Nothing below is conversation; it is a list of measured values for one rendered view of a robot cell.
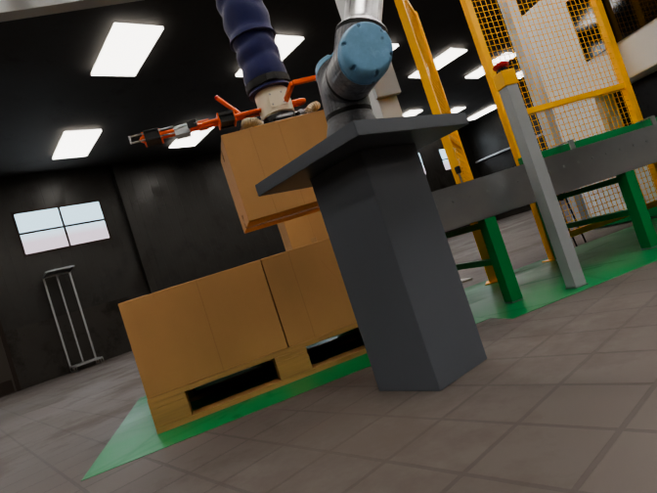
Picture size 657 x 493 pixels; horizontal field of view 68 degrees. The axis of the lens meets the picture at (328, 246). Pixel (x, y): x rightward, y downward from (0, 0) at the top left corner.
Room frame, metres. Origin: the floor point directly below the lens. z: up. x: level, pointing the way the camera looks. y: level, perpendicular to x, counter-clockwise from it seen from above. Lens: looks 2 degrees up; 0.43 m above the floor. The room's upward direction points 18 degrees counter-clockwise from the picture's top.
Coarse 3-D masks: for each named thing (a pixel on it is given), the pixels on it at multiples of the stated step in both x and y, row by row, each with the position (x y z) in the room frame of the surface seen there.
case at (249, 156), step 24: (288, 120) 2.18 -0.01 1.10; (312, 120) 2.21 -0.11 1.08; (240, 144) 2.12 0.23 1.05; (264, 144) 2.15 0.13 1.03; (288, 144) 2.18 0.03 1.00; (312, 144) 2.20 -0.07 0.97; (240, 168) 2.12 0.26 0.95; (264, 168) 2.14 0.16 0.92; (240, 192) 2.11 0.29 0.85; (288, 192) 2.16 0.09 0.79; (312, 192) 2.18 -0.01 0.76; (240, 216) 2.43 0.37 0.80; (264, 216) 2.13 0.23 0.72; (288, 216) 2.40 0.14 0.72
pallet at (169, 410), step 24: (360, 336) 2.64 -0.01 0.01; (264, 360) 2.08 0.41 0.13; (288, 360) 2.10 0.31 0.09; (336, 360) 2.16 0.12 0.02; (192, 384) 2.00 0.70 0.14; (216, 384) 2.52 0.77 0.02; (264, 384) 2.12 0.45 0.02; (168, 408) 1.97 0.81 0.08; (192, 408) 2.08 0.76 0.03; (216, 408) 2.01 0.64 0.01
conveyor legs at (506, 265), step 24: (576, 192) 2.81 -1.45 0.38; (624, 192) 2.50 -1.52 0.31; (600, 216) 2.71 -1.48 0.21; (624, 216) 2.57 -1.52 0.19; (648, 216) 2.47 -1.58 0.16; (648, 240) 2.46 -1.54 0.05; (456, 264) 2.65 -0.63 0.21; (480, 264) 2.41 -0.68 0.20; (504, 264) 2.24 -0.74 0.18; (504, 288) 2.25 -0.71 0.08
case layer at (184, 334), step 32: (288, 256) 2.14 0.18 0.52; (320, 256) 2.18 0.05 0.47; (192, 288) 2.03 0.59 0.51; (224, 288) 2.06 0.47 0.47; (256, 288) 2.10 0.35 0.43; (288, 288) 2.13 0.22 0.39; (320, 288) 2.17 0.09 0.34; (128, 320) 1.96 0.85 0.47; (160, 320) 1.99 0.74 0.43; (192, 320) 2.02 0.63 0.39; (224, 320) 2.05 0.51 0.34; (256, 320) 2.08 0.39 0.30; (288, 320) 2.12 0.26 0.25; (320, 320) 2.15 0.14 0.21; (352, 320) 2.19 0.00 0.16; (160, 352) 1.98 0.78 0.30; (192, 352) 2.01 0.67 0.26; (224, 352) 2.04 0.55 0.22; (256, 352) 2.07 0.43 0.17; (160, 384) 1.97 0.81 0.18
